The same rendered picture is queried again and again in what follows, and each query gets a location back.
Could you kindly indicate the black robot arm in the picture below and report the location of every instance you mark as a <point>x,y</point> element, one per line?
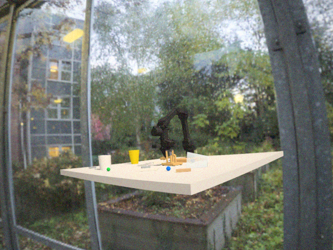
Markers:
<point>161,130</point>

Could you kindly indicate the yellow cup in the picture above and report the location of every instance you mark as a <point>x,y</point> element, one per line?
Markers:
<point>134,156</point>

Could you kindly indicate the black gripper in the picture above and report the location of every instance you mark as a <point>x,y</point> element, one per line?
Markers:
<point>161,147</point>

